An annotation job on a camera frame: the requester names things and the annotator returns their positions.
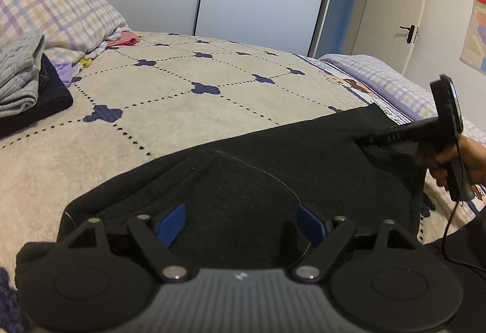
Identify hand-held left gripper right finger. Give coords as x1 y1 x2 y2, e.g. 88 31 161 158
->
292 204 412 282

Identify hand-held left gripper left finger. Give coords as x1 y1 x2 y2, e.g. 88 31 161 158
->
70 203 188 282

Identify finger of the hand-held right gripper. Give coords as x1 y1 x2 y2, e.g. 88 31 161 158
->
355 130 392 148

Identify black pants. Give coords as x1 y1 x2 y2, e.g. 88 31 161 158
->
15 103 428 280

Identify person's right hand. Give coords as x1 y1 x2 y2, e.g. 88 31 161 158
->
427 136 486 189

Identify purple plaid quilt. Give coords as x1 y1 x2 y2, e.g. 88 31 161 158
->
317 53 486 146

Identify white room door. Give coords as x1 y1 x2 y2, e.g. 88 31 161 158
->
374 0 433 77

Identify navy folded garment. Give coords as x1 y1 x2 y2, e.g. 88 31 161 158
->
0 52 74 138

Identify purple cloth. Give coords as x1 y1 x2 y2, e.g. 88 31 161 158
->
53 60 82 87

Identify pink cloth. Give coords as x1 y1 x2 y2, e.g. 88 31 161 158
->
104 32 140 49

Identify purple plaid pillow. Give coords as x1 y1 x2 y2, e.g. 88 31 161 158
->
0 0 128 60

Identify wall map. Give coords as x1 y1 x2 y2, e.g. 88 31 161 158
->
459 0 486 76

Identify black door handle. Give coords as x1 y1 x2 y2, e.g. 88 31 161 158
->
399 25 419 44

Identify black cable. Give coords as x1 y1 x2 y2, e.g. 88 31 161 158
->
442 136 486 275

